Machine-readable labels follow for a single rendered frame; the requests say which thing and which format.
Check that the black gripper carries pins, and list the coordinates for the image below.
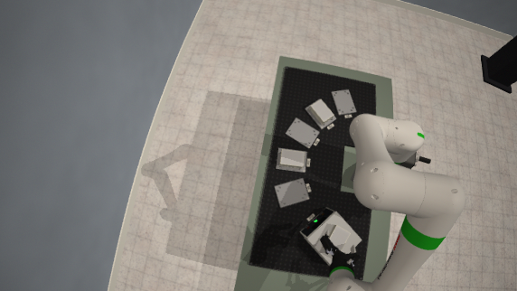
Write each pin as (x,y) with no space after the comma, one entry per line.
(333,250)

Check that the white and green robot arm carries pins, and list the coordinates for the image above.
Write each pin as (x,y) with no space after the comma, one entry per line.
(432,202)

